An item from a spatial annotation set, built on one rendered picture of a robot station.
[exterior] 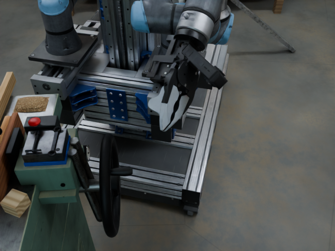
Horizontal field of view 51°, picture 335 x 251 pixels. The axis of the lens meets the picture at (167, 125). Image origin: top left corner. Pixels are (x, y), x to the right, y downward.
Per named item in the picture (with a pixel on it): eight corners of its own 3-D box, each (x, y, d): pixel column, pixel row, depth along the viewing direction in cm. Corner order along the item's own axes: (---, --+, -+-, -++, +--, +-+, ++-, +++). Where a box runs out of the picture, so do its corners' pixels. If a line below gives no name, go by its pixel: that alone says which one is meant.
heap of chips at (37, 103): (45, 111, 108) (44, 106, 107) (12, 112, 108) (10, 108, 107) (49, 96, 113) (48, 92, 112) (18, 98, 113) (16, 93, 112)
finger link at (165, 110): (145, 127, 73) (160, 87, 75) (167, 131, 69) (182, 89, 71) (136, 121, 71) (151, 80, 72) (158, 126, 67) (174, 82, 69)
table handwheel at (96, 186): (123, 153, 119) (124, 242, 107) (64, 156, 118) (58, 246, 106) (113, 115, 92) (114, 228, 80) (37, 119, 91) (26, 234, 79)
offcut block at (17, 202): (4, 212, 82) (-1, 202, 80) (17, 197, 85) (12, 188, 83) (19, 217, 81) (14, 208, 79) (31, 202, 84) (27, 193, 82)
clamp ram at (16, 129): (45, 175, 90) (36, 151, 84) (16, 177, 89) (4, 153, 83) (51, 149, 96) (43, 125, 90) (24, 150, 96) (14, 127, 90)
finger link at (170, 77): (169, 108, 72) (182, 70, 73) (175, 109, 70) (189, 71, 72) (155, 99, 68) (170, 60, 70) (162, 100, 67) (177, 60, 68)
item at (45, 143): (66, 164, 85) (61, 149, 81) (20, 167, 85) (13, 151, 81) (73, 127, 95) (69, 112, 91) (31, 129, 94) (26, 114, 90)
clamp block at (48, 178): (76, 190, 91) (69, 169, 84) (23, 193, 90) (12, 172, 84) (82, 148, 101) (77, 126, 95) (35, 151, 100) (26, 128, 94)
